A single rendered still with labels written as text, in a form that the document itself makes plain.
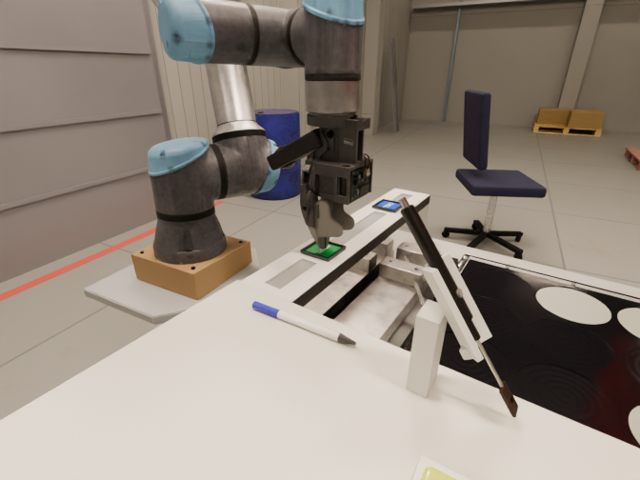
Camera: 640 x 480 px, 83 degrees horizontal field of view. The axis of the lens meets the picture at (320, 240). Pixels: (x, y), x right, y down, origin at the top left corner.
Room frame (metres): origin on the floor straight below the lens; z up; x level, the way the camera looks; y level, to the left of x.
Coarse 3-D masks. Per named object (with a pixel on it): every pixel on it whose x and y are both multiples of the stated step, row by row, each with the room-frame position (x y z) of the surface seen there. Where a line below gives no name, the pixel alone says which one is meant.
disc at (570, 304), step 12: (552, 288) 0.52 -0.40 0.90; (564, 288) 0.52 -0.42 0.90; (540, 300) 0.48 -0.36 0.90; (552, 300) 0.48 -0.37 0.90; (564, 300) 0.48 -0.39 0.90; (576, 300) 0.48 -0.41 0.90; (588, 300) 0.48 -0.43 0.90; (552, 312) 0.45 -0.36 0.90; (564, 312) 0.45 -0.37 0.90; (576, 312) 0.45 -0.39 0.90; (588, 312) 0.45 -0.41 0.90; (600, 312) 0.45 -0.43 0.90
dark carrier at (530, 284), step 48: (480, 288) 0.52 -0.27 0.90; (528, 288) 0.52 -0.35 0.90; (576, 288) 0.52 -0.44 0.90; (528, 336) 0.39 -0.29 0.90; (576, 336) 0.39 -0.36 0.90; (624, 336) 0.39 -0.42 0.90; (528, 384) 0.31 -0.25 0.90; (576, 384) 0.31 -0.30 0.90; (624, 384) 0.31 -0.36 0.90; (624, 432) 0.25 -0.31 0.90
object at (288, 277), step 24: (408, 192) 0.85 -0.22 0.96; (360, 216) 0.69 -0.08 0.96; (384, 216) 0.69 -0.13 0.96; (312, 240) 0.58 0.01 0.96; (336, 240) 0.59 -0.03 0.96; (360, 240) 0.58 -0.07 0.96; (288, 264) 0.49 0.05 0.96; (312, 264) 0.50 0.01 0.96; (336, 264) 0.49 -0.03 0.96; (264, 288) 0.42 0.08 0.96; (288, 288) 0.42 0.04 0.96
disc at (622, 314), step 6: (618, 312) 0.45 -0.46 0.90; (624, 312) 0.45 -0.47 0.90; (630, 312) 0.45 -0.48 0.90; (636, 312) 0.45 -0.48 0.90; (618, 318) 0.43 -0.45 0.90; (624, 318) 0.43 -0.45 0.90; (630, 318) 0.43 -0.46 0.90; (636, 318) 0.43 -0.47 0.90; (624, 324) 0.42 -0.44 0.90; (630, 324) 0.42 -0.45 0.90; (636, 324) 0.42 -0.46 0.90; (630, 330) 0.41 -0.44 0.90; (636, 330) 0.41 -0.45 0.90
